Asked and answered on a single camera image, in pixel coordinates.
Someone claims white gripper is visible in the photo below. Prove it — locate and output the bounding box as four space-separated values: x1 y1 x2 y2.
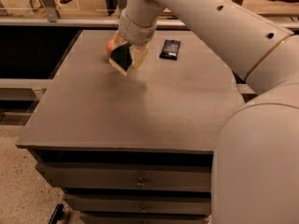
109 9 157 69

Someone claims green and yellow sponge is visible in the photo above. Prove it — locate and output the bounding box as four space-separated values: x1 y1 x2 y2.
109 43 133 76

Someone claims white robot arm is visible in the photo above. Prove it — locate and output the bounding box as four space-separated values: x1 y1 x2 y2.
119 0 299 224

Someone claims red apple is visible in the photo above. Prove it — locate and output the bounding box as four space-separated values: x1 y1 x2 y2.
106 39 113 56

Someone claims black snack packet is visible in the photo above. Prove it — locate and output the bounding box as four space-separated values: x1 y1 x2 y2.
160 39 180 61

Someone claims grey drawer cabinet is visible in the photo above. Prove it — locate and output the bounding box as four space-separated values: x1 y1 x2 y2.
18 30 244 224

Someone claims metal railing frame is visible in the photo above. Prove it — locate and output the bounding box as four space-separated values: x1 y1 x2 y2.
1 0 299 29

